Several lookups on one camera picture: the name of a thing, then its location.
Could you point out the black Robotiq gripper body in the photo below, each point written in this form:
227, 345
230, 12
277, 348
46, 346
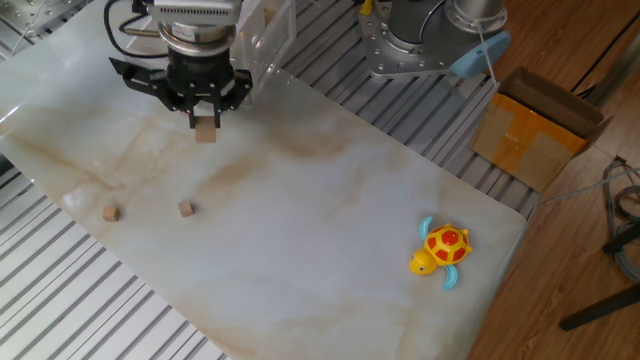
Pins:
200, 72

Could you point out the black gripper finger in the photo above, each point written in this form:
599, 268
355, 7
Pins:
175, 97
235, 92

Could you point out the small wooden cube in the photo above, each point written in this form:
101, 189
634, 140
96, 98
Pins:
110, 213
205, 131
185, 208
269, 17

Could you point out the white plastic drawer cabinet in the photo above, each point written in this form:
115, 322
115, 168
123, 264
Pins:
272, 45

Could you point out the marble pattern table board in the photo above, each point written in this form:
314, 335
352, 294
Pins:
300, 225

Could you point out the aluminium plate with screws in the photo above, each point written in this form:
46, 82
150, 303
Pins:
30, 15

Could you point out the white zip tie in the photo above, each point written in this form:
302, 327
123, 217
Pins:
487, 55

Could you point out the yellow orange turtle toy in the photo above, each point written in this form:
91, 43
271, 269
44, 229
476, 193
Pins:
445, 245

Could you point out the open cardboard box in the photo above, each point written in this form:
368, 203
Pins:
530, 140

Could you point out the short black stand leg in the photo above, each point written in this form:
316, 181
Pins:
620, 241

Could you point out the long black stand leg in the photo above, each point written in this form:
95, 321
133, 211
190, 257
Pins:
600, 307

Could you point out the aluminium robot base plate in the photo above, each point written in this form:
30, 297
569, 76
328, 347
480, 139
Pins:
395, 60

